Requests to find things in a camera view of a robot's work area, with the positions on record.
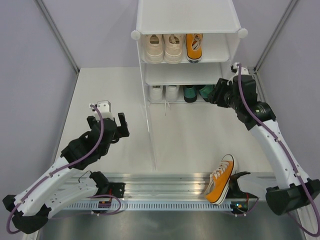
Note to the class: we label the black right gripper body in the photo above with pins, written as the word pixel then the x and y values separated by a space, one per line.
pixel 233 101

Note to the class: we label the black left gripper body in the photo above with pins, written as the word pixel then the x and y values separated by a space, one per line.
pixel 91 120

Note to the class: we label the green pointed shoe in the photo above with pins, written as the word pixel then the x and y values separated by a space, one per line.
pixel 205 92
pixel 190 94

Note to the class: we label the clear cabinet door panel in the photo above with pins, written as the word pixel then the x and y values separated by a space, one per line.
pixel 151 135

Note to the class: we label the white sneaker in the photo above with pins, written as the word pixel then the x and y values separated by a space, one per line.
pixel 156 93
pixel 171 95

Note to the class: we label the orange sneaker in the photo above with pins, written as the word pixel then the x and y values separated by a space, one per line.
pixel 193 43
pixel 218 186

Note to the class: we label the beige sneaker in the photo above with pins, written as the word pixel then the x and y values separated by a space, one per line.
pixel 153 48
pixel 173 51

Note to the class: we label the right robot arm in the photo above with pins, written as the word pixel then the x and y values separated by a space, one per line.
pixel 292 188

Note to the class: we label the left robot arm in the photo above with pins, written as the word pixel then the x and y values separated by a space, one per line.
pixel 30 210

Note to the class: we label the white plastic shoe cabinet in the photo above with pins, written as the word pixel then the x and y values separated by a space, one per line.
pixel 184 44

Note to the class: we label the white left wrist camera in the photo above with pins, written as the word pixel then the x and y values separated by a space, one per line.
pixel 104 107

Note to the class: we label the white slotted cable duct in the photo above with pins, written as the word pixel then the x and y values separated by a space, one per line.
pixel 139 205

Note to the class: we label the right aluminium frame post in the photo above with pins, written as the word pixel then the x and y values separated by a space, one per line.
pixel 276 32

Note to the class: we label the aluminium frame post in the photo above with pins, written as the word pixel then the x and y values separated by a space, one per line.
pixel 57 34
pixel 276 32

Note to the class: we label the left aluminium frame post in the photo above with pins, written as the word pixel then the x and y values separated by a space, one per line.
pixel 57 34

